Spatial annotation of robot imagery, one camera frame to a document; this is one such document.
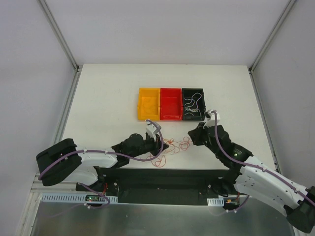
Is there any white cable duct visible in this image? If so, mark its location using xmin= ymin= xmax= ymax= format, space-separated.
xmin=41 ymin=193 xmax=108 ymax=204
xmin=207 ymin=197 xmax=224 ymax=207

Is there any left white cable duct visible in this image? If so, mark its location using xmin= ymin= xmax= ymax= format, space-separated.
xmin=41 ymin=193 xmax=108 ymax=204

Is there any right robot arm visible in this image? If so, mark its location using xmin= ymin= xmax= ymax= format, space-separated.
xmin=188 ymin=122 xmax=315 ymax=234

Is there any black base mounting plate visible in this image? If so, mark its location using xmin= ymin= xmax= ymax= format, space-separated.
xmin=89 ymin=168 xmax=237 ymax=206

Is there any aluminium frame post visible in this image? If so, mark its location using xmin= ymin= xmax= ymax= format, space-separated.
xmin=37 ymin=0 xmax=80 ymax=71
xmin=249 ymin=0 xmax=297 ymax=74

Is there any right aluminium table rail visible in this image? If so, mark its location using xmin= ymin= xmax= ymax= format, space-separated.
xmin=249 ymin=69 xmax=281 ymax=171

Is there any left aluminium table rail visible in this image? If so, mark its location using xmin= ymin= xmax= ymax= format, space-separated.
xmin=15 ymin=65 xmax=83 ymax=236

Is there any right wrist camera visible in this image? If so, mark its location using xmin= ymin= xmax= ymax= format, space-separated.
xmin=204 ymin=110 xmax=221 ymax=128

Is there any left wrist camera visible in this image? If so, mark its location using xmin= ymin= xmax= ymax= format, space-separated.
xmin=146 ymin=119 xmax=161 ymax=139

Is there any aluminium table rail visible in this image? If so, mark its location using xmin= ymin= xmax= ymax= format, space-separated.
xmin=249 ymin=69 xmax=281 ymax=171
xmin=15 ymin=65 xmax=83 ymax=236

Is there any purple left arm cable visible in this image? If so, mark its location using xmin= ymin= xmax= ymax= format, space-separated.
xmin=39 ymin=119 xmax=164 ymax=180

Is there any yellow plastic bin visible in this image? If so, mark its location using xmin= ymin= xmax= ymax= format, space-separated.
xmin=137 ymin=88 xmax=160 ymax=120

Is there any left aluminium frame post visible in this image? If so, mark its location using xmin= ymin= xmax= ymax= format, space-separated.
xmin=37 ymin=0 xmax=80 ymax=71

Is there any right white cable duct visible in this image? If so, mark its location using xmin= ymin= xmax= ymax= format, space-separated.
xmin=207 ymin=197 xmax=224 ymax=207

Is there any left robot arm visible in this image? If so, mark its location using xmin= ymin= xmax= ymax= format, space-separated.
xmin=36 ymin=134 xmax=169 ymax=191

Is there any orange wire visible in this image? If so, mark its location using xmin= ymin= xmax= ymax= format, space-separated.
xmin=146 ymin=136 xmax=195 ymax=168

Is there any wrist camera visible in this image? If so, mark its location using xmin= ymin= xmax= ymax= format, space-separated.
xmin=204 ymin=110 xmax=221 ymax=128
xmin=146 ymin=119 xmax=161 ymax=139

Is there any right aluminium frame post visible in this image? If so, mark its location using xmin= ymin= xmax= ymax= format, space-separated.
xmin=249 ymin=0 xmax=297 ymax=74

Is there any black plastic bin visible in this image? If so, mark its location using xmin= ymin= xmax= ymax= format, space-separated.
xmin=182 ymin=88 xmax=206 ymax=121

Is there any red plastic bin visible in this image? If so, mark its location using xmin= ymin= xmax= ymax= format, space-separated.
xmin=160 ymin=88 xmax=183 ymax=121

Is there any white wire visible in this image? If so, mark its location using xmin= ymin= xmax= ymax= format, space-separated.
xmin=183 ymin=92 xmax=206 ymax=117

